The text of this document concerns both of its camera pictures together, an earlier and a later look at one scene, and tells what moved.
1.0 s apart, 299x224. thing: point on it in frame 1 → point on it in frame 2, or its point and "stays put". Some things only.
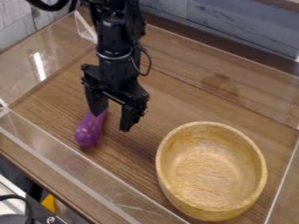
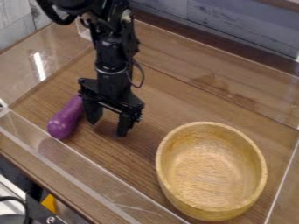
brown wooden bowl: [210, 170] stays put
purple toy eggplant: [89, 128] → [65, 122]
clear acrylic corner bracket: [85, 29] stays put
